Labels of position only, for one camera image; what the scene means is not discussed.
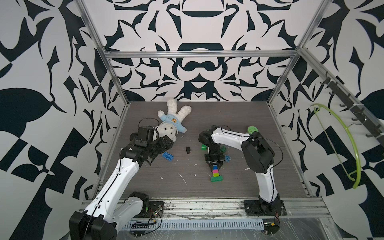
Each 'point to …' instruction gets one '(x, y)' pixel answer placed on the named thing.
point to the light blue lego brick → (227, 158)
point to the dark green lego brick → (223, 149)
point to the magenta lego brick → (215, 171)
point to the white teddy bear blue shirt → (171, 123)
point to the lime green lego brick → (216, 174)
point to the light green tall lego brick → (203, 147)
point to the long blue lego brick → (168, 156)
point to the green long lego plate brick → (217, 178)
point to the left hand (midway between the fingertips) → (167, 142)
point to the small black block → (188, 150)
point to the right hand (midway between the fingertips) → (212, 168)
